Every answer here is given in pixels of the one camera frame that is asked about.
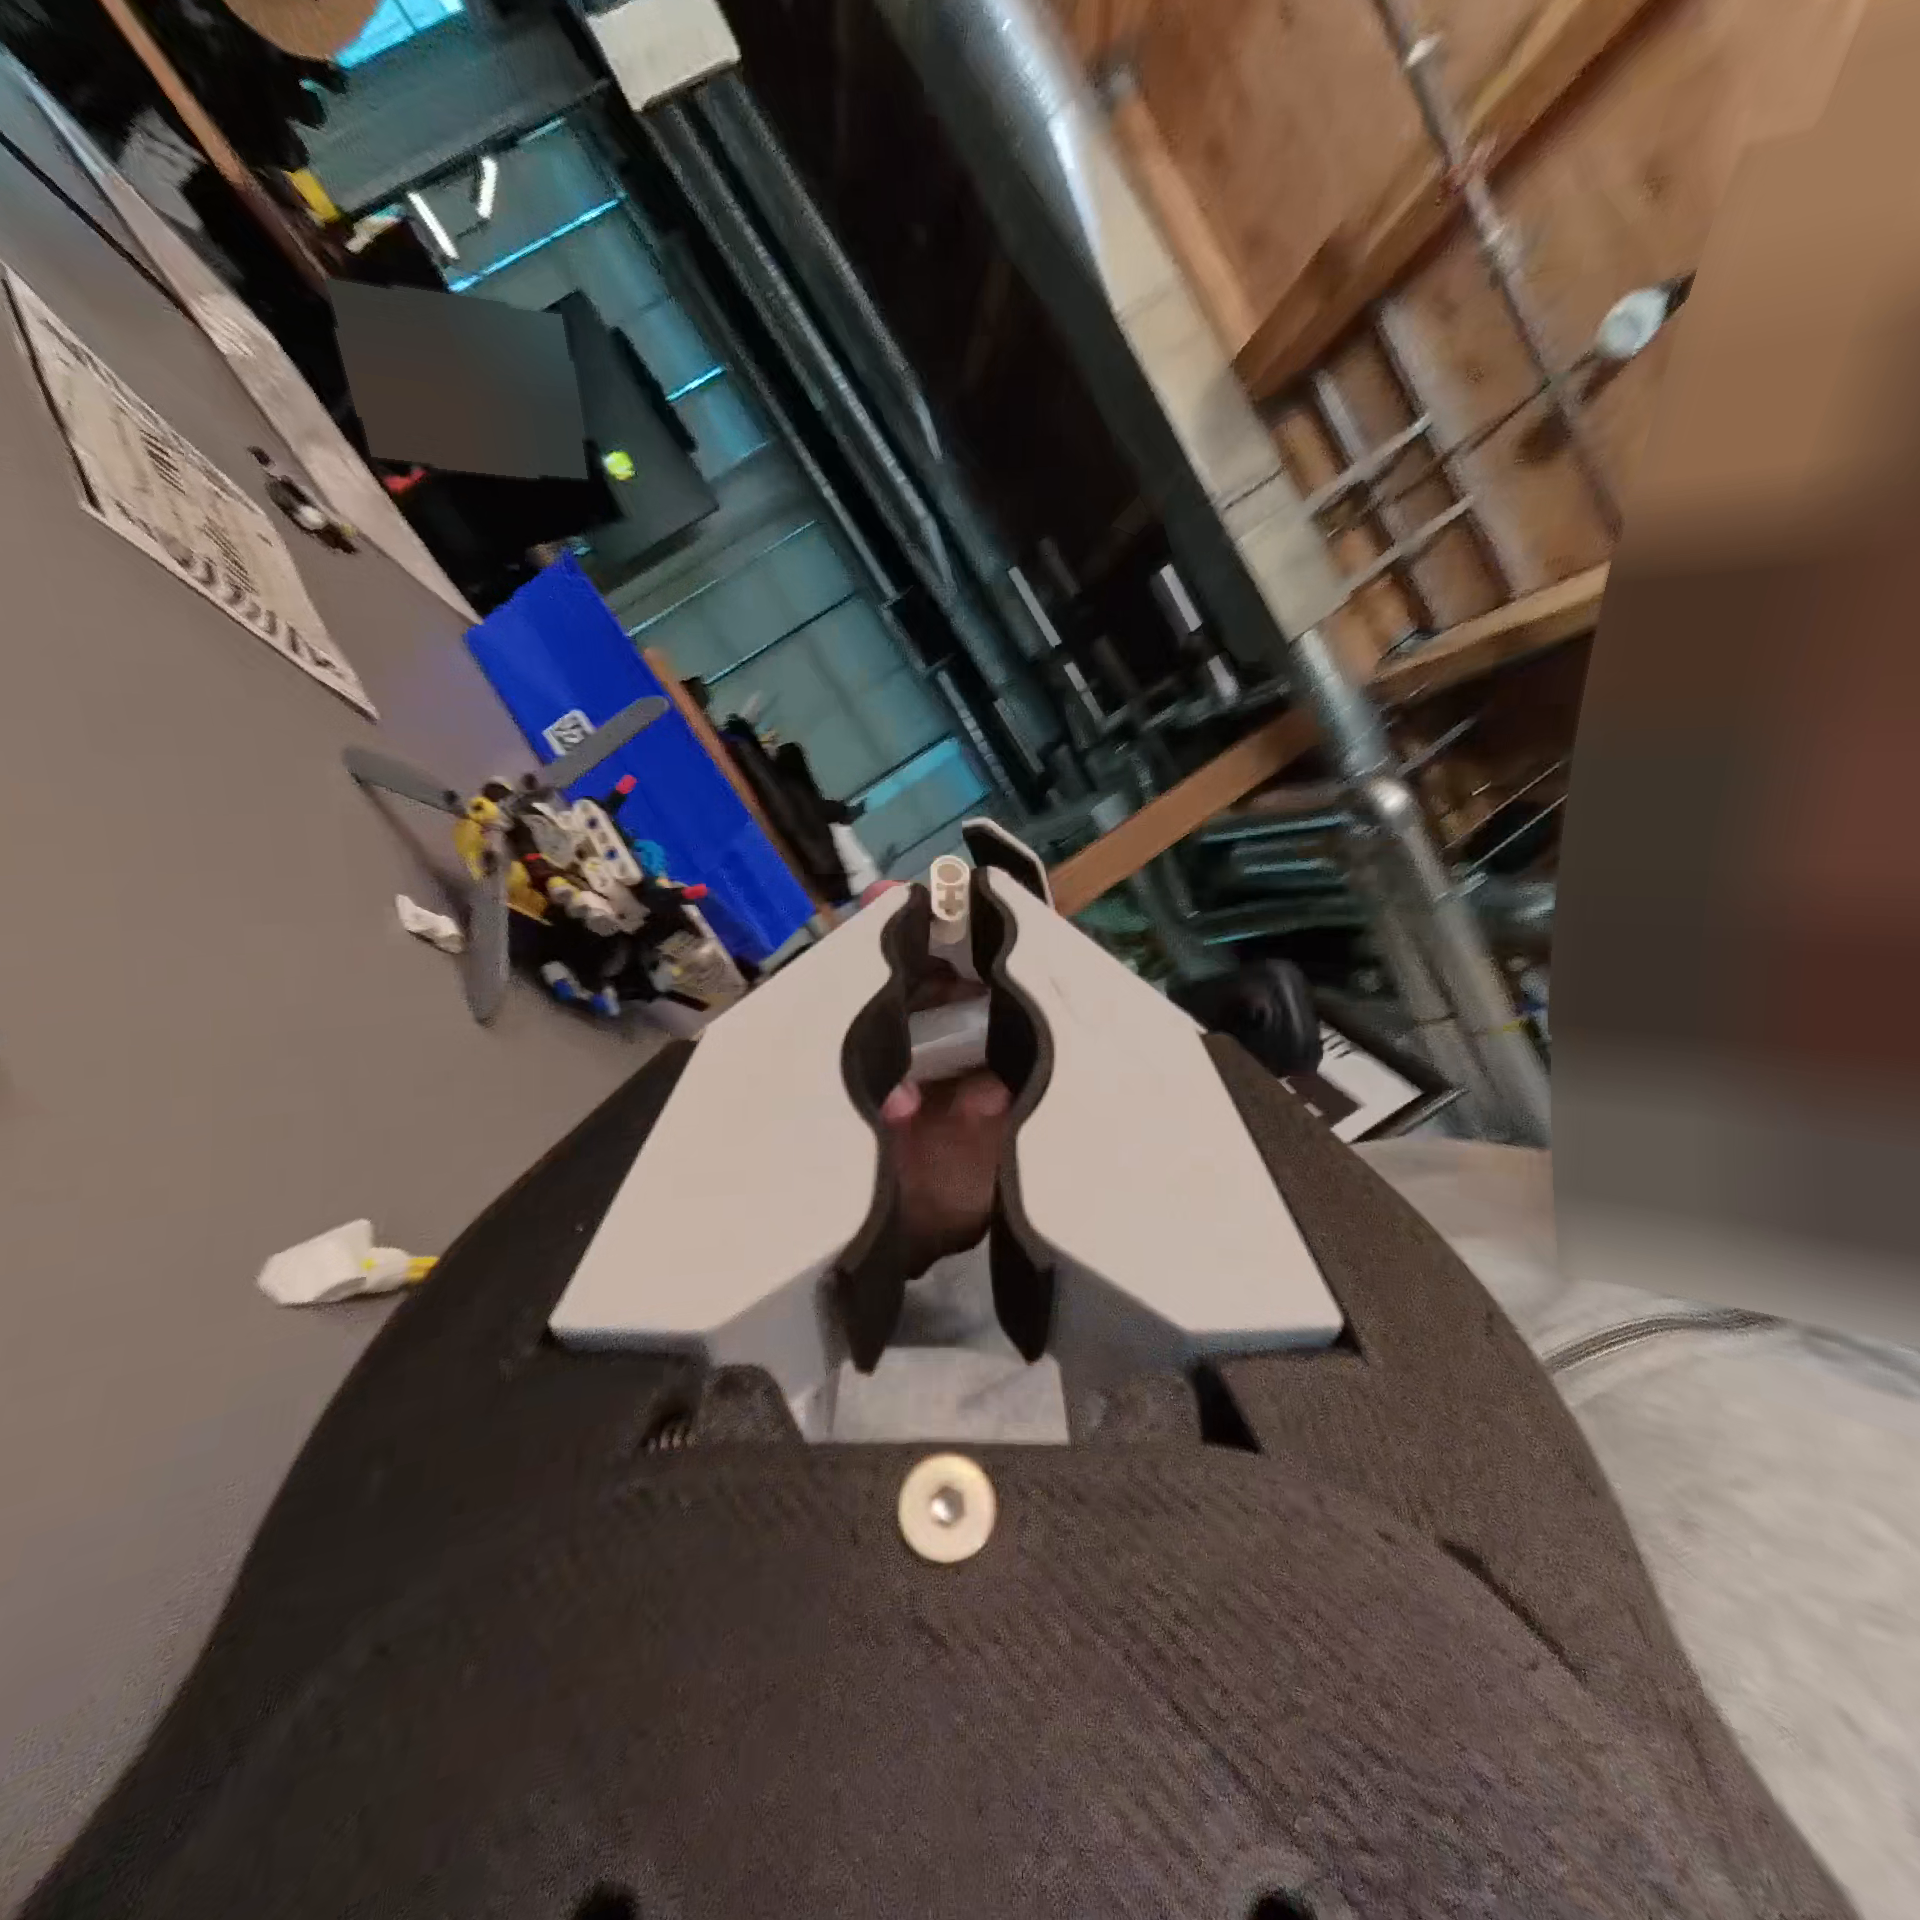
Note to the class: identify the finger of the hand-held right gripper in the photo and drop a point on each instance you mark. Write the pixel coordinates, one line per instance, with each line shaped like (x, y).
(1014, 867)

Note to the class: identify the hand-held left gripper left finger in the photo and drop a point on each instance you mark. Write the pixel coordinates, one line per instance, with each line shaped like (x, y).
(705, 1201)

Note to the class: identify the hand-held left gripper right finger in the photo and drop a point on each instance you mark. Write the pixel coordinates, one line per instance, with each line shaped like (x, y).
(1170, 1201)

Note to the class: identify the white lego steering arm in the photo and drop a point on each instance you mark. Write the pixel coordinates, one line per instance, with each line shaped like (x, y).
(953, 888)

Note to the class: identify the lego helicopter model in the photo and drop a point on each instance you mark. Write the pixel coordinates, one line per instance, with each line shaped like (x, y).
(585, 869)

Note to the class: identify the white yellow lego piece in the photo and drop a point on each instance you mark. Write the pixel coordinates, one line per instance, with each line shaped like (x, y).
(322, 1267)

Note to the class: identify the small lego subassembly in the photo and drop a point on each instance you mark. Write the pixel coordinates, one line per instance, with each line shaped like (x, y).
(308, 512)

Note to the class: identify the person's right hand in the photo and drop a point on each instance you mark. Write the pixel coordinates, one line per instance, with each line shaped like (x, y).
(944, 1170)

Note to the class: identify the blue plastic bin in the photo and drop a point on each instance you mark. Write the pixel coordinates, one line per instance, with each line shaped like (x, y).
(599, 675)

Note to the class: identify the black monitor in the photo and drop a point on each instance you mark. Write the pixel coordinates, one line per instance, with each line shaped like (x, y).
(645, 450)

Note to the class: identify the printed white paper sheet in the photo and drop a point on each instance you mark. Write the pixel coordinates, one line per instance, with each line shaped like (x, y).
(345, 494)

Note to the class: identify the zebra sticker sheet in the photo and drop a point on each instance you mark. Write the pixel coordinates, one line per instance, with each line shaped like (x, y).
(181, 494)

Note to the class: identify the wooden post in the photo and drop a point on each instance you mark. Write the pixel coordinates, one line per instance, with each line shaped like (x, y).
(1276, 749)

